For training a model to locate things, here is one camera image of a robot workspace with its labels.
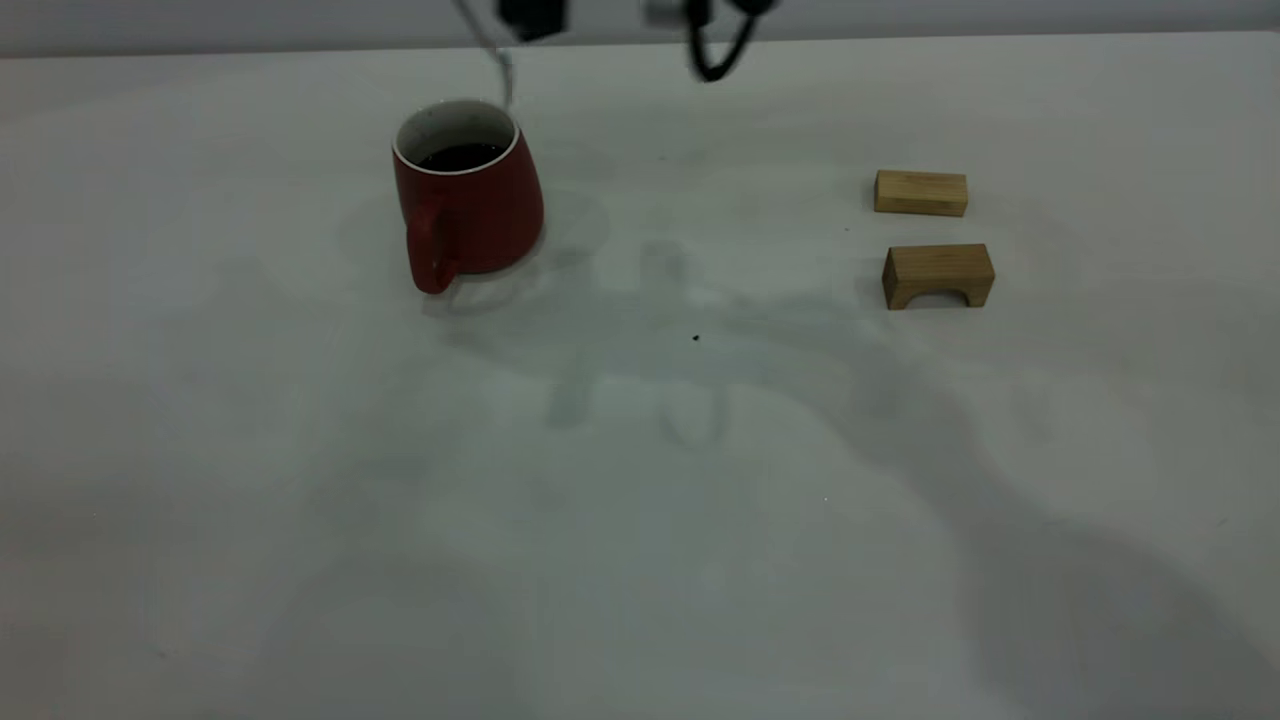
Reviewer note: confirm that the flat rectangular wooden block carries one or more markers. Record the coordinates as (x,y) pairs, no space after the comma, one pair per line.
(920,193)

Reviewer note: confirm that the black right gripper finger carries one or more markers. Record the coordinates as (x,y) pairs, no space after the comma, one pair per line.
(532,17)

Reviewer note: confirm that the red ceramic cup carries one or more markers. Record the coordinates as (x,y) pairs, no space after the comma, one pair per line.
(480,215)

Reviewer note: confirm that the arched wooden block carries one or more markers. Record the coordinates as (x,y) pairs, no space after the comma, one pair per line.
(935,262)

